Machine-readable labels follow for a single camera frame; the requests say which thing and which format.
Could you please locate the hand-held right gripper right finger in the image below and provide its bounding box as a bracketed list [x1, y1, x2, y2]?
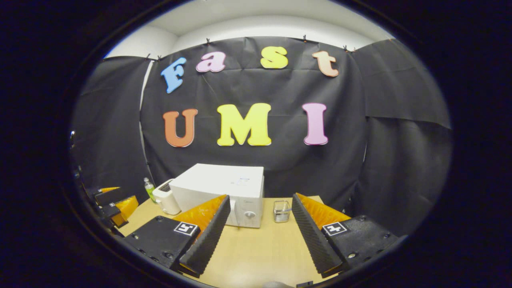
[292, 193, 402, 278]

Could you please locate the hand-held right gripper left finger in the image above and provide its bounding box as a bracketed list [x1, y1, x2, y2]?
[123, 194, 232, 277]

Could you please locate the white microwave oven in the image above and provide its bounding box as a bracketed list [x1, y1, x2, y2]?
[170, 163, 265, 228]

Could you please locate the green label drink bottle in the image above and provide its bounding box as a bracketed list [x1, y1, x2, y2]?
[144, 178, 157, 203]

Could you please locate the white toaster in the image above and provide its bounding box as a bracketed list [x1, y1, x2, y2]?
[152, 179, 181, 215]

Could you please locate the black backdrop cloth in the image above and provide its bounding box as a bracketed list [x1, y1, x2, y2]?
[70, 37, 452, 236]

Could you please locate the metal wire basket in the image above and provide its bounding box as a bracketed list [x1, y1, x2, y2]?
[274, 200, 291, 223]

